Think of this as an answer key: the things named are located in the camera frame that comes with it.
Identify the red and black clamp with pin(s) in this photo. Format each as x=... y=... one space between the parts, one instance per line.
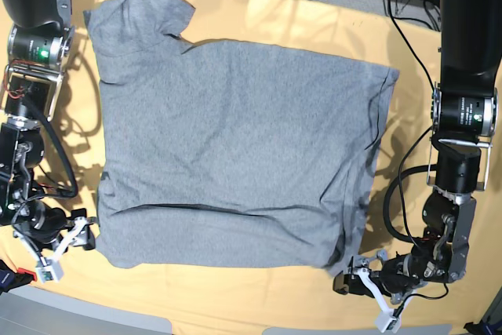
x=10 y=279

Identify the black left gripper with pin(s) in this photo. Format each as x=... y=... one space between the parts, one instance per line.
x=398 y=278

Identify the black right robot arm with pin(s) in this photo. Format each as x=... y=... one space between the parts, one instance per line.
x=34 y=164

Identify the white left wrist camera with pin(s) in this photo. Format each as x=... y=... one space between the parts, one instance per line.
x=386 y=321

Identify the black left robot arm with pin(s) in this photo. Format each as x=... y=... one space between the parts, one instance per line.
x=464 y=120

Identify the grey t-shirt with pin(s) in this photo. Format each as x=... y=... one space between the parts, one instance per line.
x=230 y=154

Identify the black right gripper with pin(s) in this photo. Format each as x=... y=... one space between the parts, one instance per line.
x=40 y=225

